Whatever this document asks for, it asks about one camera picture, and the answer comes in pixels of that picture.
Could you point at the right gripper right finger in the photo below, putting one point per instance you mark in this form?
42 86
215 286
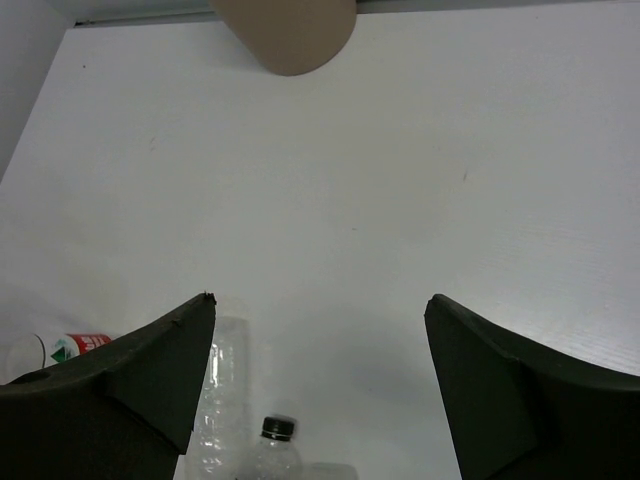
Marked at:
517 409

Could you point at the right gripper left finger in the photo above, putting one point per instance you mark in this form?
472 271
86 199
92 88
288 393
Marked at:
122 411

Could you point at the long clear crushed bottle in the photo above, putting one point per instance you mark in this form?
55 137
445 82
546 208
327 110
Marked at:
221 431

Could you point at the red cap clear bottle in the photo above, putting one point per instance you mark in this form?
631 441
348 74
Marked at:
37 351

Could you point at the black cap labelled bottle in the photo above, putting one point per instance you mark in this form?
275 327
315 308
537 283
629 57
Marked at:
274 455

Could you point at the brown plastic garbage bin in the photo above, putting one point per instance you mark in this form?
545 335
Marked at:
290 37

